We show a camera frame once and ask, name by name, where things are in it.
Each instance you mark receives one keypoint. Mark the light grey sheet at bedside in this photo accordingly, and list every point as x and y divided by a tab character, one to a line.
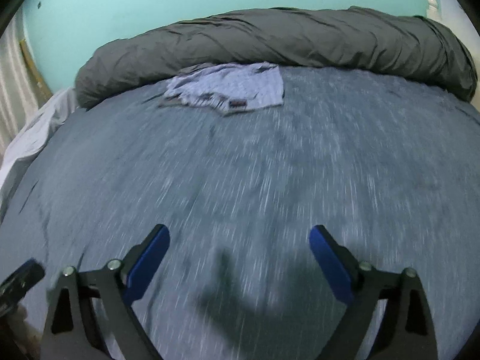
32	139

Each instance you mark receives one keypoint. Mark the wooden stick by wall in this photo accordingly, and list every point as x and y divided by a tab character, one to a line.
35	73

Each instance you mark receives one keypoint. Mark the blue-grey patterned bed sheet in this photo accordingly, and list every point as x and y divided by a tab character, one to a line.
390	167

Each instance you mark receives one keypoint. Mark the beige striped curtain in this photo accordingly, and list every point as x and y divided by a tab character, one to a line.
20	97

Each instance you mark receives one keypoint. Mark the dark grey rolled duvet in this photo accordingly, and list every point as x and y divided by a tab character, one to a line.
413	47

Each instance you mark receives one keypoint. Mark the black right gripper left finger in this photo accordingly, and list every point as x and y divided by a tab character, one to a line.
71	329

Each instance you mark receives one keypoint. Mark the cream tufted headboard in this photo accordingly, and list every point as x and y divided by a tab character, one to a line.
433	10

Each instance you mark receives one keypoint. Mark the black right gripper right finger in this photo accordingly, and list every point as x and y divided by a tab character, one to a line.
406	330

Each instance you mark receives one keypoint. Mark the light plaid pyjama shorts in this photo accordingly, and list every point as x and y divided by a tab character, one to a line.
227	88

